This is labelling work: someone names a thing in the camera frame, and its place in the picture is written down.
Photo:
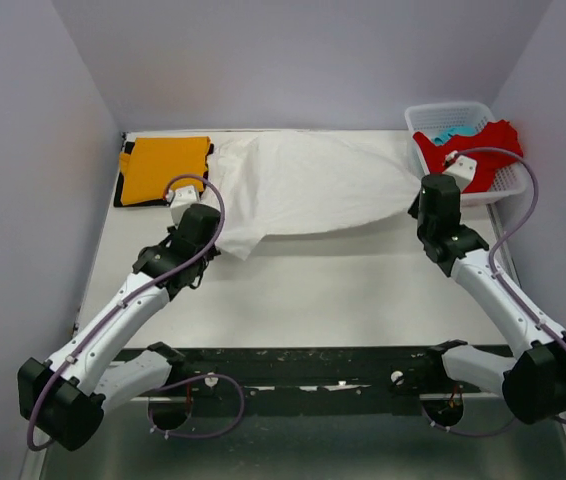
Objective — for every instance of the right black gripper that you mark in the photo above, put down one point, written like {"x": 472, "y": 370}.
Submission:
{"x": 414, "y": 208}

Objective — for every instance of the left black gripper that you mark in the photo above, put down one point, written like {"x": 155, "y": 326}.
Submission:
{"x": 212, "y": 251}

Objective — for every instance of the white t-shirt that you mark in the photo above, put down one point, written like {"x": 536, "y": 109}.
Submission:
{"x": 300, "y": 183}

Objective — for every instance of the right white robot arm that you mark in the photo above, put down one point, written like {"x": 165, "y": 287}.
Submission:
{"x": 532, "y": 381}

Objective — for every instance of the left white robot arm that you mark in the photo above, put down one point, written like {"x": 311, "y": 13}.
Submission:
{"x": 68, "y": 395}

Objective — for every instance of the teal t-shirt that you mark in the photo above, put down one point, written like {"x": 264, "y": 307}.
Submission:
{"x": 444, "y": 136}

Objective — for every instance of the folded yellow t-shirt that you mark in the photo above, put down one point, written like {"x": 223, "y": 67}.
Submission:
{"x": 163, "y": 165}

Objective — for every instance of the white plastic basket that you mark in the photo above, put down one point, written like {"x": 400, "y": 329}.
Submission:
{"x": 432, "y": 118}

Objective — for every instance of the red t-shirt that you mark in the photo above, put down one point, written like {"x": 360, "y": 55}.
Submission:
{"x": 495, "y": 134}

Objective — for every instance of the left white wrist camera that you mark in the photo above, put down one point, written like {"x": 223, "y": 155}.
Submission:
{"x": 180, "y": 199}

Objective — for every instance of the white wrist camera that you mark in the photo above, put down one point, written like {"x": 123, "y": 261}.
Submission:
{"x": 180, "y": 199}
{"x": 462, "y": 169}

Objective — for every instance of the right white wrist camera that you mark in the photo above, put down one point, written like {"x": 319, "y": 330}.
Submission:
{"x": 462, "y": 169}

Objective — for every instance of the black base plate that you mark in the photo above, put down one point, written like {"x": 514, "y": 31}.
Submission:
{"x": 277, "y": 382}

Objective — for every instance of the aluminium rail frame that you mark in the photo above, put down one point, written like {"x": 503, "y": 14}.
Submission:
{"x": 68, "y": 395}

